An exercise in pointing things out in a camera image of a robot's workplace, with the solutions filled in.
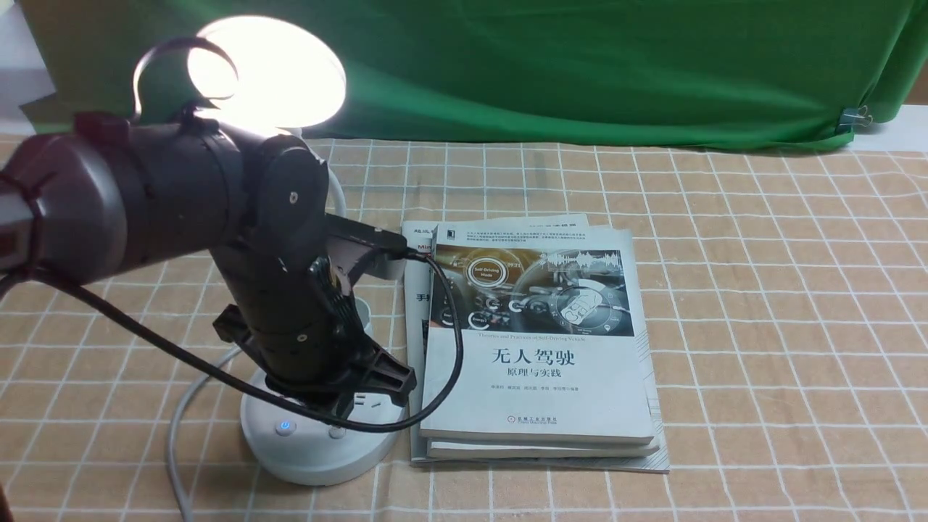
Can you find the checkered beige tablecloth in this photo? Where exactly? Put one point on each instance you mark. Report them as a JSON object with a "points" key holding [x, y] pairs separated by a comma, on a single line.
{"points": [[785, 298]]}

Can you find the bottom white magazine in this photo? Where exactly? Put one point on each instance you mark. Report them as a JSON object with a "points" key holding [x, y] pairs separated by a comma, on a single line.
{"points": [[417, 291]]}

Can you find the middle white book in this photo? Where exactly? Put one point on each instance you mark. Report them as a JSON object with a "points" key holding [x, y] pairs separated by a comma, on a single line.
{"points": [[436, 448]]}

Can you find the top white self-driving book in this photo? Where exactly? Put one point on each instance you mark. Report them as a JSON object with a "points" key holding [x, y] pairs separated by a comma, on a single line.
{"points": [[551, 323]]}

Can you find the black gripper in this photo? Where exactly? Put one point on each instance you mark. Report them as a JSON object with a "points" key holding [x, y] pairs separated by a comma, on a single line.
{"points": [[303, 329]]}

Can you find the green backdrop cloth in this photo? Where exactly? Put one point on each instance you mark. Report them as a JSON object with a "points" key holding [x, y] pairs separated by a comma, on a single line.
{"points": [[718, 74]]}

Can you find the metal binder clip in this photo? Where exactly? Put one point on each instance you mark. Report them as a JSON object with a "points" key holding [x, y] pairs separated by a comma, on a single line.
{"points": [[851, 119]]}

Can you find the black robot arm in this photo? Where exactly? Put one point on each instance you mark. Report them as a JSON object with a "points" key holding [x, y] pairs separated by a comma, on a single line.
{"points": [[111, 197]]}

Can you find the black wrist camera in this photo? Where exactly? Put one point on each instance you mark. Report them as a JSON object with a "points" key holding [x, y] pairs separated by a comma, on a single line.
{"points": [[358, 249]]}

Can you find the white round desk lamp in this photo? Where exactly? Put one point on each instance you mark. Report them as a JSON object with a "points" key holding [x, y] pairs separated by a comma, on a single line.
{"points": [[286, 79]]}

